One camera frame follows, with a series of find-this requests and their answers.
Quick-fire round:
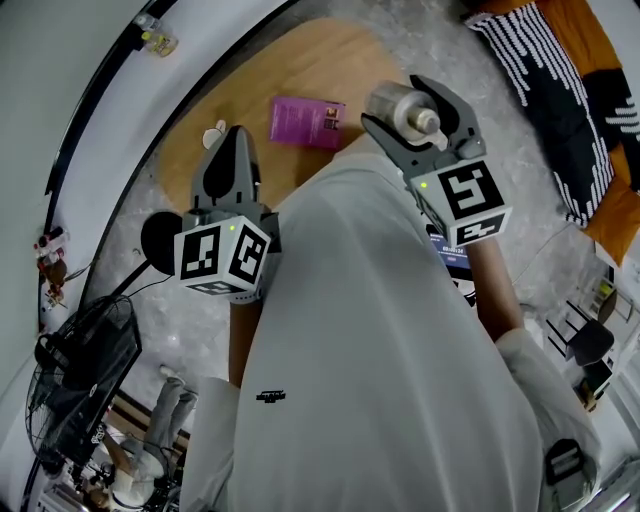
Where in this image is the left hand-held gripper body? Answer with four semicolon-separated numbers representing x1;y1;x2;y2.
172;201;282;307

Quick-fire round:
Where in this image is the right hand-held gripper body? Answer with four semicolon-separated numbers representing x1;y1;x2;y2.
401;136;515;250

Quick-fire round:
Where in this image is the black timer display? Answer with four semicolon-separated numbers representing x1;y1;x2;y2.
426;229;474;272

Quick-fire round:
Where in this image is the brown plush toy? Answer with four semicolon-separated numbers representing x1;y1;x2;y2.
41;261;69;290

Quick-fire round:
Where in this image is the yellow drink bottle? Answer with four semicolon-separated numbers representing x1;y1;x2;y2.
140;26;180;59

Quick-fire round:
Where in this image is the black power cable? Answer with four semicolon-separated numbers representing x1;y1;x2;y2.
113;278;177;302

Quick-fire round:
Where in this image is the purple book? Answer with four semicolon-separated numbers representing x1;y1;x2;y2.
268;95;348;152

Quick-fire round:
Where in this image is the person's left forearm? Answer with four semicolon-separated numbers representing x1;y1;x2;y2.
227;296;264;390

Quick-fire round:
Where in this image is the person's white t-shirt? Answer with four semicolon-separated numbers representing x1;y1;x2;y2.
178;136;602;512

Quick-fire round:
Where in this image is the black white striped pillow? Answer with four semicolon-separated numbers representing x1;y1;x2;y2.
461;4;640;230

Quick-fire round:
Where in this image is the person's right forearm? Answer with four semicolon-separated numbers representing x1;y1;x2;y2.
466;236;527;345

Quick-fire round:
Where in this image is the black strap buckle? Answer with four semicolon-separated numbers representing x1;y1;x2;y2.
544;438;587;488

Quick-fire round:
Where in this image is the orange sofa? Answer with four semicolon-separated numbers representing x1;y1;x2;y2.
478;0;640;270

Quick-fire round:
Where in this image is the black monitor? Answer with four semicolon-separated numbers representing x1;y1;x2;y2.
62;319;143;459

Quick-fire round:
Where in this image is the white mug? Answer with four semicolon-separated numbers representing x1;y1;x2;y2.
201;119;229;150

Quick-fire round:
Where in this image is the black router with antennas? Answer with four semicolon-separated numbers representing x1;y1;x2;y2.
544;299;617;367

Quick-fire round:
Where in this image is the wooden coffee table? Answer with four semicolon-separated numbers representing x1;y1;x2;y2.
156;16;402;214

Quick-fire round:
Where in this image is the clear glass jar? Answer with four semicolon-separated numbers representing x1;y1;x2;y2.
366;81;447;149

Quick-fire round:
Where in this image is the black floor stand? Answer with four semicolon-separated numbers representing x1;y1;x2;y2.
101;210;184;302

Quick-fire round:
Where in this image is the black wire fan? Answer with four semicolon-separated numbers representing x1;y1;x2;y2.
26;294;144;475

